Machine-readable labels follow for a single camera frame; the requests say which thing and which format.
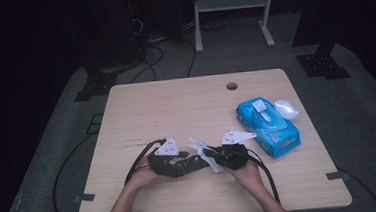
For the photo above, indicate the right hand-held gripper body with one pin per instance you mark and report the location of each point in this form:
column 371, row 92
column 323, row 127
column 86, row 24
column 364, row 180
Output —
column 233, row 156

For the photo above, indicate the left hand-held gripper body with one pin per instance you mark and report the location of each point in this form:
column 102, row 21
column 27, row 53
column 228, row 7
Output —
column 161, row 166

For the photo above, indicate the white wet wipe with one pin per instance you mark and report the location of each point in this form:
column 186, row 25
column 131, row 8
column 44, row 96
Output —
column 197, row 143

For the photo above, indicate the blue wet wipes pack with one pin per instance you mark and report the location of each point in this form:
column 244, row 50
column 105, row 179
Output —
column 271, row 130

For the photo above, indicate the person's left hand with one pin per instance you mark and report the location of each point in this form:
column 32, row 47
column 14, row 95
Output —
column 142, row 177

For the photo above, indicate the person's right hand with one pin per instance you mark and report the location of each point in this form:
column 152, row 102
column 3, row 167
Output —
column 247, row 177

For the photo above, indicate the black tape square outline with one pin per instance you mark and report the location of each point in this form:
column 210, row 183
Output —
column 90, row 124

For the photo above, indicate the black tape strip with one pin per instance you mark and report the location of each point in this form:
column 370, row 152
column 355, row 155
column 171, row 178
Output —
column 83, row 197
column 336, row 175

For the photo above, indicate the black stand base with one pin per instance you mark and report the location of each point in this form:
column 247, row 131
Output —
column 321, row 65
column 96, row 85

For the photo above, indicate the white metal stand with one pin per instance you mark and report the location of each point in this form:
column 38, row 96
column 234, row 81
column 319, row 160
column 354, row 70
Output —
column 232, row 2

